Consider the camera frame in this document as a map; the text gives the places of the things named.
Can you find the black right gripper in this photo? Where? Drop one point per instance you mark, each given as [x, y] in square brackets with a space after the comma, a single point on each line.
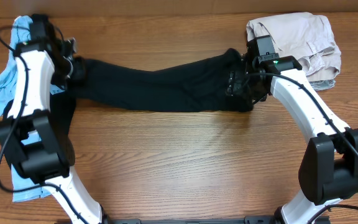
[234, 83]

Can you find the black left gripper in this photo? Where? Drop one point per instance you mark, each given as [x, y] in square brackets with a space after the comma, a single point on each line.
[78, 70]

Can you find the black t-shirt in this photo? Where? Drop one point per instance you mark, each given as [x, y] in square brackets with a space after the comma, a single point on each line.
[192, 87]

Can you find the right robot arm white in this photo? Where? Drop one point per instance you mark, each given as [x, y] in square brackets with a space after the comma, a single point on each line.
[328, 173]

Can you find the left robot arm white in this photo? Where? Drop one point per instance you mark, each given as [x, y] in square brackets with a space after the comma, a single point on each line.
[60, 178]

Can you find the folded beige trousers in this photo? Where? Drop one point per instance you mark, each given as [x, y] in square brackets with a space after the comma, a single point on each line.
[307, 37]

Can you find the folded light denim jeans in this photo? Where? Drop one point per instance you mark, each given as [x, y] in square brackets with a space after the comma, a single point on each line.
[322, 84]

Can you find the light blue t-shirt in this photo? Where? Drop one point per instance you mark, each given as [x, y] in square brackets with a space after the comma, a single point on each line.
[8, 79]

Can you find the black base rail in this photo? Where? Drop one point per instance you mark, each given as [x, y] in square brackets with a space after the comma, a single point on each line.
[197, 221]

